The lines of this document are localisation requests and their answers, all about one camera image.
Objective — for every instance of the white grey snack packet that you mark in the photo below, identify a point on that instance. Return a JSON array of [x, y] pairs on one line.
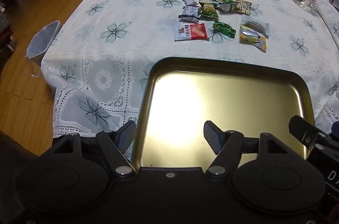
[[189, 13]]

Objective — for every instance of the yellow and silver snack packet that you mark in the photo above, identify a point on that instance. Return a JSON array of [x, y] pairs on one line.
[[253, 40]]

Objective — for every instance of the green and yellow snack packet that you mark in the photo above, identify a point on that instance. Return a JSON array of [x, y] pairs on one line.
[[208, 9]]

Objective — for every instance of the green and white snack packet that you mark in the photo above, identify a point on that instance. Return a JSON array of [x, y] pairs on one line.
[[229, 5]]

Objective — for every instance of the gold metal tin tray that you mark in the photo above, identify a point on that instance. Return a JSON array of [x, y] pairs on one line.
[[225, 97]]

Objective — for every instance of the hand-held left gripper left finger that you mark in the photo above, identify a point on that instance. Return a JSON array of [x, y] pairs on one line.
[[124, 139]]

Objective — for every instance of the shiny green snack packet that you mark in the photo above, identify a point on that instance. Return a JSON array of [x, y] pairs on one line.
[[224, 30]]

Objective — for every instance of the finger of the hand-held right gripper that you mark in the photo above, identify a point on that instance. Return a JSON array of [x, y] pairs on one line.
[[302, 131]]

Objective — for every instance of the red and white snack packet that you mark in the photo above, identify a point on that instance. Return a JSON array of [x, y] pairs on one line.
[[190, 31]]

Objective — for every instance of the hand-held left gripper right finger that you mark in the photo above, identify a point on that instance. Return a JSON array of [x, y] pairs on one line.
[[217, 139]]

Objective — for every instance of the beige snack packet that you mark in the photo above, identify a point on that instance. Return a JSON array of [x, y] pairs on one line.
[[243, 6]]

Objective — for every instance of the white floral lace tablecloth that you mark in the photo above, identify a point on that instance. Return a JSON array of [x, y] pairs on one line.
[[137, 36]]

